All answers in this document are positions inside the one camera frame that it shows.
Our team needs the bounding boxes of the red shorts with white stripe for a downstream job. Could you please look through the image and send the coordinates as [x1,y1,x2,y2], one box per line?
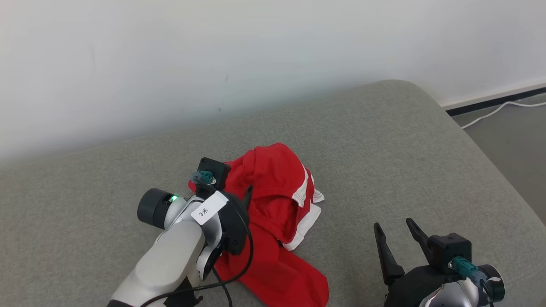
[188,142,325,252]

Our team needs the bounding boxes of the white floor cable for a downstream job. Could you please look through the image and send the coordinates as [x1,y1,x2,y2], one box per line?
[461,101,546,130]

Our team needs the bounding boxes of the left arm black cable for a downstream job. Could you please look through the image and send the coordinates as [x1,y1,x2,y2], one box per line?
[140,213,255,307]

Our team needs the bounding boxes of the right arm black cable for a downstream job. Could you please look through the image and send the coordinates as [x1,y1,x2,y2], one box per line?
[451,256,497,307]

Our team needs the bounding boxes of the wall baseboard strip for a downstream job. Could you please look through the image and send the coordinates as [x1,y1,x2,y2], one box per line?
[441,78,546,117]

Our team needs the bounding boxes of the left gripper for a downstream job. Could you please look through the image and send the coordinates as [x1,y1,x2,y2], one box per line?
[212,184,255,256]

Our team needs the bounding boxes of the grey fabric sofa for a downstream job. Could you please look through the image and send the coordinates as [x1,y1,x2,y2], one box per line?
[0,80,546,307]

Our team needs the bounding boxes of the white paper label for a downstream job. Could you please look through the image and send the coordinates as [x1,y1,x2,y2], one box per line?
[190,190,229,226]

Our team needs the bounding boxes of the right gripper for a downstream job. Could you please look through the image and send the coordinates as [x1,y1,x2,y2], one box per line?
[374,218,453,307]

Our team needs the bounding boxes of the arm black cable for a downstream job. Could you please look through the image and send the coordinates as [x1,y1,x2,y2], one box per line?
[451,256,497,307]
[140,213,255,307]

